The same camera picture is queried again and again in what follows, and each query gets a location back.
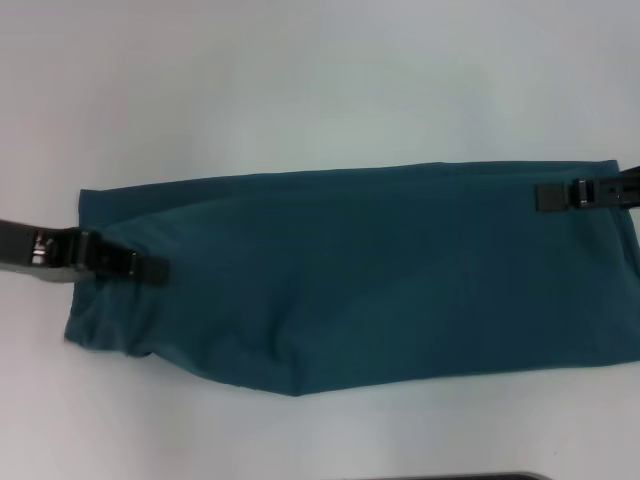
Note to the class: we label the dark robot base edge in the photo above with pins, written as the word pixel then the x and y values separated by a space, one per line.
pixel 495 476

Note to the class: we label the teal blue FREE print T-shirt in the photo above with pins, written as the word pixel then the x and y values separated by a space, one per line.
pixel 350 280

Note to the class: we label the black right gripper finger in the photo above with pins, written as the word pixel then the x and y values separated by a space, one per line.
pixel 550 197

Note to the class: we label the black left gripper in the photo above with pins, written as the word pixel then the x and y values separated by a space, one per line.
pixel 35 250

